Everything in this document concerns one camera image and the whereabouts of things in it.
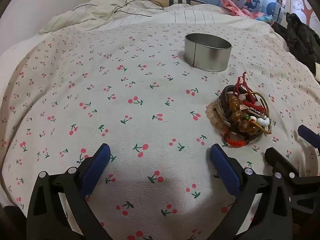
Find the cherry print bed sheet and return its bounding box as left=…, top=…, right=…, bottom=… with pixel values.
left=0, top=21, right=320, bottom=240

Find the pink cloth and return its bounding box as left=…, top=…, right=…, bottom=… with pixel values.
left=220, top=0, right=265, bottom=19

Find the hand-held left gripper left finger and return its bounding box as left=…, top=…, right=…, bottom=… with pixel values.
left=26, top=143, right=113, bottom=240

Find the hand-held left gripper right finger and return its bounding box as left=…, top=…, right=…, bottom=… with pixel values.
left=210, top=144, right=293, bottom=240

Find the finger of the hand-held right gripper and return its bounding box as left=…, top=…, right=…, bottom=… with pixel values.
left=265, top=148, right=300, bottom=180
left=297, top=125, right=320, bottom=149

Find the round metal tin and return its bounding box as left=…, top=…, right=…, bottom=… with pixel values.
left=184, top=33, right=232, bottom=72

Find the black cable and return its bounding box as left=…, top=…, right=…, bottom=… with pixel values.
left=72, top=0, right=165, bottom=17

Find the white striped quilt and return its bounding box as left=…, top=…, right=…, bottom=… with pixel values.
left=39, top=0, right=275, bottom=36

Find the black jacket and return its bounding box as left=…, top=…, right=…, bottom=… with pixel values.
left=271, top=12, right=320, bottom=65

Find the striped pillow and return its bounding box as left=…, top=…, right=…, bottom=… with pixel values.
left=150, top=0, right=208, bottom=6

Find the pile of bracelets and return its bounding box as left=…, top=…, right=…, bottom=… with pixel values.
left=205, top=71, right=271, bottom=148

